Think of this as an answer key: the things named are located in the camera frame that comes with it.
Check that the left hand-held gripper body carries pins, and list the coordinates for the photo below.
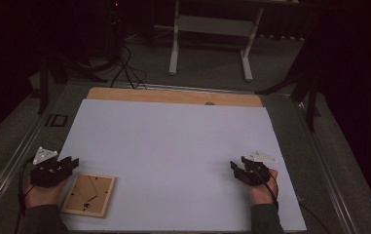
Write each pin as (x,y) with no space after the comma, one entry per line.
(45,175)

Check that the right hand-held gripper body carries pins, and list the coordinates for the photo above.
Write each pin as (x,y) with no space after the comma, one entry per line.
(256,174)

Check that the wooden picture frame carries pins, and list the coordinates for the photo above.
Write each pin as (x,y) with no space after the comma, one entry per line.
(87,195)

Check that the person's right hand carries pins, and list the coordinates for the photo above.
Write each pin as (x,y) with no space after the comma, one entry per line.
(264,193)

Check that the person's left hand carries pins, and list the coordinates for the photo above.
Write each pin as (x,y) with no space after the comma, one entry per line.
(43,196)

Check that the black rectangular floor plate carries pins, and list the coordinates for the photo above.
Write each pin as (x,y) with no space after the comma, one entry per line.
(56,120)

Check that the white table sheet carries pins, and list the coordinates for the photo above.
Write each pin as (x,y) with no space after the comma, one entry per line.
(173,156)

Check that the black stand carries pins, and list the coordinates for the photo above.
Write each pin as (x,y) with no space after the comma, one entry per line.
(43,84)
(312,97)

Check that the dark equipment tower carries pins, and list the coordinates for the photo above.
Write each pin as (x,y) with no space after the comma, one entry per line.
(113,29)

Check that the metal floor rail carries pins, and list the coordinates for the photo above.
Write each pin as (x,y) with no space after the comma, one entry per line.
(186,88)
(332,185)
(7,172)

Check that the white metal desk frame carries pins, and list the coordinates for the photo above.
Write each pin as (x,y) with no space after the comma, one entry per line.
(214,26)

